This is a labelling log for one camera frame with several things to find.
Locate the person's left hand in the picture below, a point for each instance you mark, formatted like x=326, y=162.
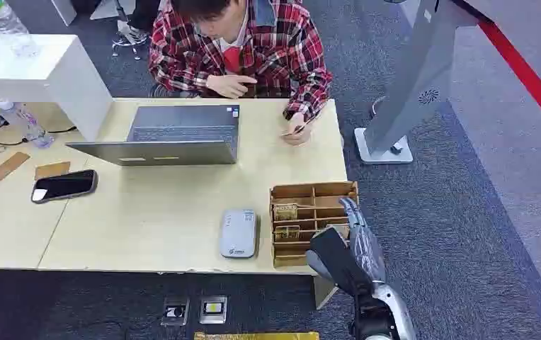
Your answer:
x=298, y=131

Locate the grey laptop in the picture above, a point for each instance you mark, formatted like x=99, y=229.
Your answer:
x=181, y=136

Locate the grey card reader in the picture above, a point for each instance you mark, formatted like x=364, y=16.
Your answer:
x=238, y=233

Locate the white desk riser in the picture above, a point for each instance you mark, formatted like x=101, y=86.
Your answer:
x=54, y=70

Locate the person's right hand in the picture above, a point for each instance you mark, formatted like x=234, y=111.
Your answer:
x=230, y=85

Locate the floor socket black insert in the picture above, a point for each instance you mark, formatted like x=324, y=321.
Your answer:
x=175, y=311

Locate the wooden card box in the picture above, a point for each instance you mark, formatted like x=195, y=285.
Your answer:
x=298, y=253

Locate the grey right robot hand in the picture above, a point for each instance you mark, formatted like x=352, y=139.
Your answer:
x=362, y=248

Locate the clear plastic water bottle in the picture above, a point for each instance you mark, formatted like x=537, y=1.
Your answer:
x=24, y=123

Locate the red floor strip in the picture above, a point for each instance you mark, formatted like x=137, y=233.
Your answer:
x=528, y=77

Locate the person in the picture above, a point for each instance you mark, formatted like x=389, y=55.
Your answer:
x=270, y=47

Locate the black smartphone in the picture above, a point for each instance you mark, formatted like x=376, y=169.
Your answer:
x=64, y=186

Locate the clear bottle with green label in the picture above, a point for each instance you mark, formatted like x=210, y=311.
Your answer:
x=5, y=23

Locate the long brown wooden strip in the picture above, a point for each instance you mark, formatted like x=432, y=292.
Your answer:
x=10, y=166

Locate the yellow floor tape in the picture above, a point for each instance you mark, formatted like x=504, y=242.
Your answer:
x=256, y=336

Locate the printed card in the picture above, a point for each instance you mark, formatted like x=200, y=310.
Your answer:
x=287, y=233
x=285, y=212

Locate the person's hand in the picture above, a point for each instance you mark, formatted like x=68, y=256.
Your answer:
x=230, y=85
x=298, y=131

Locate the desk leg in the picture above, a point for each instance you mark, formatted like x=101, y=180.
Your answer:
x=324, y=291

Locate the grey standing kiosk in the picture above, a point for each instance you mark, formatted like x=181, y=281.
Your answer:
x=416, y=80

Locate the floor socket yellow insert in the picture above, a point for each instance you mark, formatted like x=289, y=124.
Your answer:
x=213, y=309

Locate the office chair base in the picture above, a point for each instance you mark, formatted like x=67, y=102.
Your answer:
x=130, y=40

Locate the short brown wooden strip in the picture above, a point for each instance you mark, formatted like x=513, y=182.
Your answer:
x=52, y=170

